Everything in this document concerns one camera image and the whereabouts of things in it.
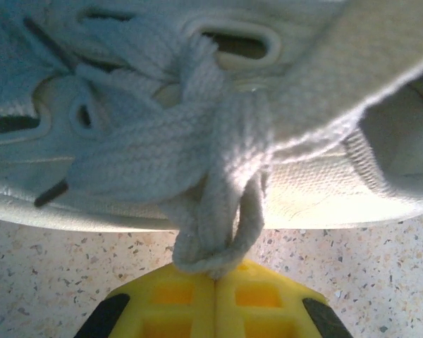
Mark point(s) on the beige shoe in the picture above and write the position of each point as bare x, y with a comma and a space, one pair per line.
229, 176

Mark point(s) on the white canvas shoe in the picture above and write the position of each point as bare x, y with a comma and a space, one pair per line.
320, 190

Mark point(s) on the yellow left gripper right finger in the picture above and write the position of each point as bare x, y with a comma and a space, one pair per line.
278, 310

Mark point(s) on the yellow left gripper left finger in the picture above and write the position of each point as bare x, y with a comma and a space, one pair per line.
155, 310

